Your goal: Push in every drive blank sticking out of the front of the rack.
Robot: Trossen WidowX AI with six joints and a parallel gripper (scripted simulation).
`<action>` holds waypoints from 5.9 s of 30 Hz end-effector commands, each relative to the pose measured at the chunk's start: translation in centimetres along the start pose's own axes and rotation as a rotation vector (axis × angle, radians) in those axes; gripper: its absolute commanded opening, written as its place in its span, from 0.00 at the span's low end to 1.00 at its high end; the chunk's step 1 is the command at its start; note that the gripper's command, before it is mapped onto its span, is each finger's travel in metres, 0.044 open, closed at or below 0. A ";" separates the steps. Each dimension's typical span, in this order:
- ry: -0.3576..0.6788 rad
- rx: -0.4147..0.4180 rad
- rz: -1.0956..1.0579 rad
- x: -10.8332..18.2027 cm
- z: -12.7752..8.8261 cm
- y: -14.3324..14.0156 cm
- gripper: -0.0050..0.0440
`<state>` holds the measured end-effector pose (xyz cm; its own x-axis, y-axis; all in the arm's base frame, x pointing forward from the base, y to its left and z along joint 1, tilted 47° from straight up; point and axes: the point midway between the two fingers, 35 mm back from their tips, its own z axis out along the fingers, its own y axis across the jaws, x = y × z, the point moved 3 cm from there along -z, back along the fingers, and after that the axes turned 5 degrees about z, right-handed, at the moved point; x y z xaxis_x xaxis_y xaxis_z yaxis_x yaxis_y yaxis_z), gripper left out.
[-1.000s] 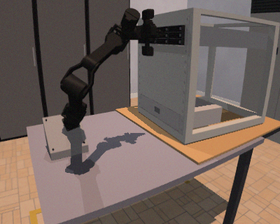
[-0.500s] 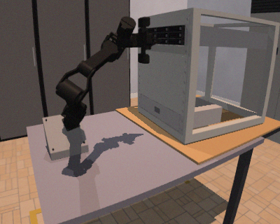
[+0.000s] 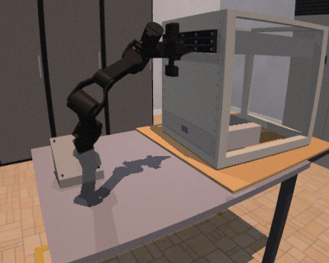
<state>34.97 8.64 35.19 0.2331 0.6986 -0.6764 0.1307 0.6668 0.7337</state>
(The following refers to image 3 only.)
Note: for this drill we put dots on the grey open rack frame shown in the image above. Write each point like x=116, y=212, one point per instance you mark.
x=196, y=104

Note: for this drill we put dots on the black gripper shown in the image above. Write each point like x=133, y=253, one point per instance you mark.
x=171, y=69

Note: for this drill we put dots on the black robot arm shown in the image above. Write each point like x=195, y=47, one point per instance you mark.
x=133, y=62

